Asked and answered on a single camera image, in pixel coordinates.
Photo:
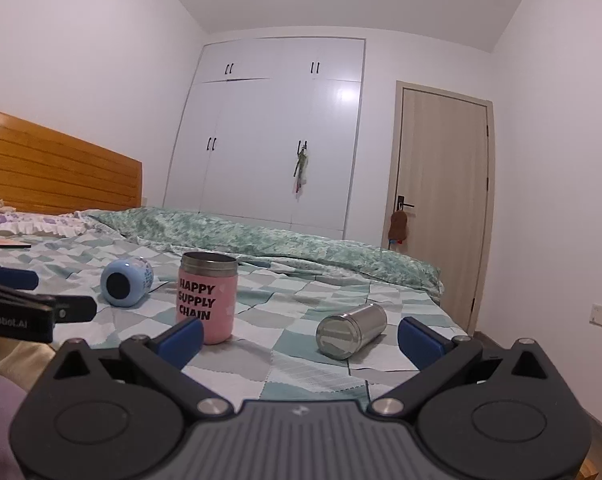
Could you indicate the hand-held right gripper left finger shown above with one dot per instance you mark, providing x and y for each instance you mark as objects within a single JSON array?
[{"x": 182, "y": 342}]

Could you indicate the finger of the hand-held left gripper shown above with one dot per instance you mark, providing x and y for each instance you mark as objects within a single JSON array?
[
  {"x": 78, "y": 309},
  {"x": 11, "y": 278}
]

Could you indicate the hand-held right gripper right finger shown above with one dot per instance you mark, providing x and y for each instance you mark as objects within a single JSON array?
[{"x": 420, "y": 342}]

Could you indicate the blue cup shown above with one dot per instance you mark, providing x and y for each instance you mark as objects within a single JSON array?
[{"x": 128, "y": 282}]

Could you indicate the steel cup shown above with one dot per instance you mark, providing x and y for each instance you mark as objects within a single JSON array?
[{"x": 353, "y": 330}]

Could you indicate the pink cup with black lettering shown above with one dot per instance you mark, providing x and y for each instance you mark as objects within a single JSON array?
[{"x": 208, "y": 300}]

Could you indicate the flat pink book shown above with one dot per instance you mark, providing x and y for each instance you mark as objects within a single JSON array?
[{"x": 3, "y": 243}]

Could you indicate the cream cloth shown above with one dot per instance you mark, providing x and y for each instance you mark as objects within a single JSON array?
[{"x": 11, "y": 360}]

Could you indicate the purple floral pillow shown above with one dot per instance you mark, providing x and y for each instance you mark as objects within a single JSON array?
[{"x": 36, "y": 223}]

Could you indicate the wooden headboard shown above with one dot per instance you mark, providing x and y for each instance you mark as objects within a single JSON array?
[{"x": 56, "y": 170}]

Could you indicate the green floral quilt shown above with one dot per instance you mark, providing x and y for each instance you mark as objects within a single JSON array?
[{"x": 261, "y": 237}]

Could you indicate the light wooden door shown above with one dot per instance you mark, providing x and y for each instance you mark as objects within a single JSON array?
[{"x": 441, "y": 200}]

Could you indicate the hanging green pink ornament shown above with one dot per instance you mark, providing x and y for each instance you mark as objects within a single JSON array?
[{"x": 301, "y": 165}]

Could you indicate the white wardrobe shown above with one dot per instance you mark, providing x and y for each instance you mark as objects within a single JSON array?
[{"x": 266, "y": 140}]

